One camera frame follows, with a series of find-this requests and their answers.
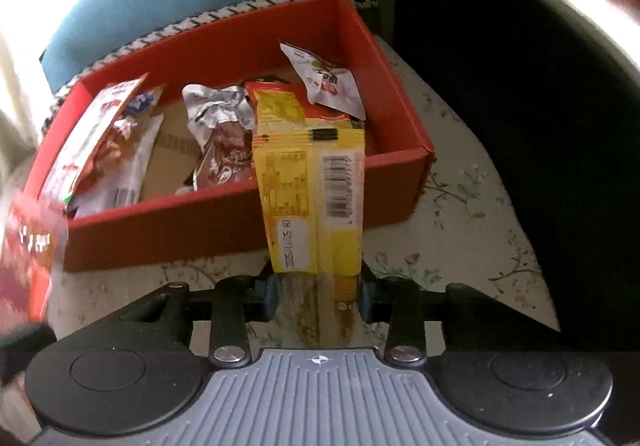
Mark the red cardboard box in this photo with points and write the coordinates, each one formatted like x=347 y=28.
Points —
x=200 y=231

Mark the blue snack packet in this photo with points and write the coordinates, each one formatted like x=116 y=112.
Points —
x=142 y=101

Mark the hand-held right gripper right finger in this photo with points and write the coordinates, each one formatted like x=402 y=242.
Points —
x=369 y=301

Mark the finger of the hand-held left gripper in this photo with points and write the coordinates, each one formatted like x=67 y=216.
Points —
x=25 y=346

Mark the dark coffee table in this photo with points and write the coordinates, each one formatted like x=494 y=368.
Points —
x=525 y=76

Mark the red cartoon snack packet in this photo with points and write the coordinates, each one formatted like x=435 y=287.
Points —
x=90 y=146

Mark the white towel blanket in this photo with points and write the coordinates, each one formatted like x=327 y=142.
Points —
x=20 y=76

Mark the white red snack packet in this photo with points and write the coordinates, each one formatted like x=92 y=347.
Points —
x=325 y=81

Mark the silver red snack packet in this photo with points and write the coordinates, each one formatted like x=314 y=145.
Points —
x=220 y=151

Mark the clear white snack packet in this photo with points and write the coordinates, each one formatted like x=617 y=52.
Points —
x=125 y=176

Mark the red yellow snack packet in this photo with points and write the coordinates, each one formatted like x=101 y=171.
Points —
x=280 y=109

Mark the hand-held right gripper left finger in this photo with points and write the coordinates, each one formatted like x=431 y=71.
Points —
x=270 y=298

